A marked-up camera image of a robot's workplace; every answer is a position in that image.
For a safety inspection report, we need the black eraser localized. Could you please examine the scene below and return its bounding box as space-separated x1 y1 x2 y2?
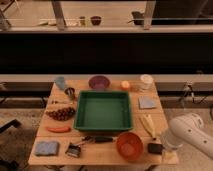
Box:
148 143 163 155

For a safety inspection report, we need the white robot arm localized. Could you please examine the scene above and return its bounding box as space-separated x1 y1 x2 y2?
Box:
160 113 213 160

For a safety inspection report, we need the green plastic tray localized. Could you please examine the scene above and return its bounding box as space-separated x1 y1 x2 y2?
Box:
74 91 133 132

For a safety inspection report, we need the red plastic bowl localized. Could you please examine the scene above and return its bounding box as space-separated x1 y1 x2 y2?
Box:
116 132 143 161

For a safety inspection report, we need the orange fruit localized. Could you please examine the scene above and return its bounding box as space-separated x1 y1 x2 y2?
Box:
121 80 130 90

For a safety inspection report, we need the wooden table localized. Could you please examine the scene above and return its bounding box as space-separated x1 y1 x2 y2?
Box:
28 80 179 166

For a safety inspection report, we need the purple bowl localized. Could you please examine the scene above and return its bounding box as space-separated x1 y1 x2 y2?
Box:
88 75 110 90

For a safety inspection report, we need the bunch of dark grapes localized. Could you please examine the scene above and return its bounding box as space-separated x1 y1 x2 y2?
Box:
46 107 75 121

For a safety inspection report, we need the small metal cup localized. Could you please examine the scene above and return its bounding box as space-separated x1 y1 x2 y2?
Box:
65 87 75 100

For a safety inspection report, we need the orange carrot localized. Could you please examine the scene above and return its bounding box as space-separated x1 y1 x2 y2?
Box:
46 126 71 133

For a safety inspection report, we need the blue folded cloth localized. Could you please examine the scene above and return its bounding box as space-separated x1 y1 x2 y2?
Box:
34 141 59 156

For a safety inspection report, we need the light blue cup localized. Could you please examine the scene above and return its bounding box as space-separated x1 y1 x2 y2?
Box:
54 76 66 91

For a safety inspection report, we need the black pot on shelf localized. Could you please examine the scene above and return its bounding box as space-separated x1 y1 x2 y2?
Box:
131 11 144 25

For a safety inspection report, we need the dark bowl on shelf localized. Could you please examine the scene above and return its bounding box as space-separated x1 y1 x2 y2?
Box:
90 16 102 26

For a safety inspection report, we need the small jar on shelf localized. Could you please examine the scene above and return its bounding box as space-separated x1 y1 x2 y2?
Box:
79 16 86 26

